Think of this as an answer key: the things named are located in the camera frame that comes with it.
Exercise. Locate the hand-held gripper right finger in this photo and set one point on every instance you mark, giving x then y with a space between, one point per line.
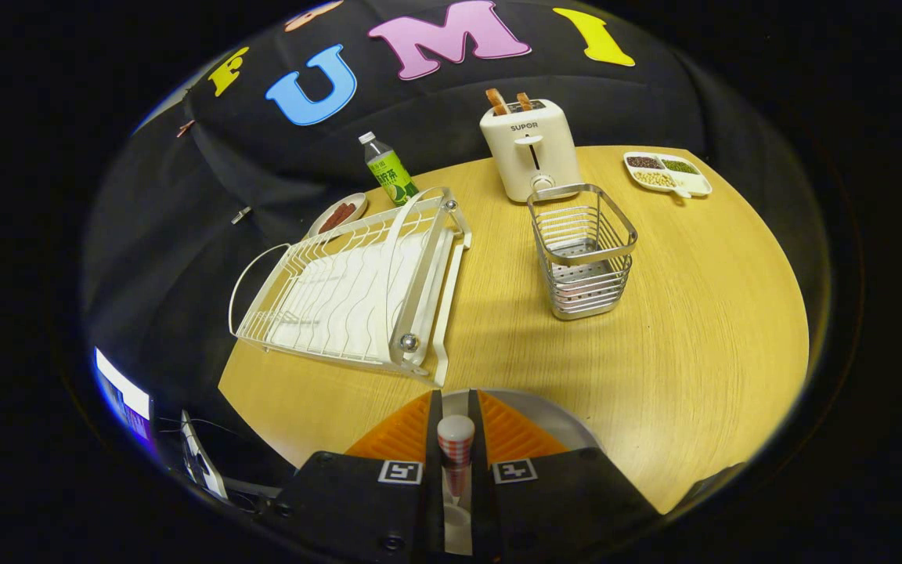
476 501

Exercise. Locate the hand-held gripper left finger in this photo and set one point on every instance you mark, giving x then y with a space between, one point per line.
435 501

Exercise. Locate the white plate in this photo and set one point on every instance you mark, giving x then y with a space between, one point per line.
553 419

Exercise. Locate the white divided dish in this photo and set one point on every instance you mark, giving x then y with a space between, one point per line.
694 184

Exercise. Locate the white drip tray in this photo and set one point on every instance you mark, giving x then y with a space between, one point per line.
357 298

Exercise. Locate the white desktop device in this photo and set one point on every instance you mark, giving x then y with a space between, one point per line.
200 458

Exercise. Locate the red sausage piece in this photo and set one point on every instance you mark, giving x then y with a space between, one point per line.
332 221
346 211

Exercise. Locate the small grey saucer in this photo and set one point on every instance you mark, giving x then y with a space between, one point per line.
358 200

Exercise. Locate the computer monitor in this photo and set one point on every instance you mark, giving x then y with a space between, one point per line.
126 399

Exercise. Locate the green label drink bottle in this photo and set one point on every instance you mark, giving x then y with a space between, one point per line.
392 176

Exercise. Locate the white toaster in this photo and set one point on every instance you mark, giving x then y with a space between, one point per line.
553 149

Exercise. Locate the pile of yellow soybeans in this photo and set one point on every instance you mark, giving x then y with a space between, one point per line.
654 179

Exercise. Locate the pile of red beans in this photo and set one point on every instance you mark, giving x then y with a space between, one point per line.
644 162

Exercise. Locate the pile of green beans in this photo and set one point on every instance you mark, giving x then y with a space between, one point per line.
680 166

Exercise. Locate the brown toast slice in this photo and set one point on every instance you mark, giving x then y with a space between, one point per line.
524 102
497 102

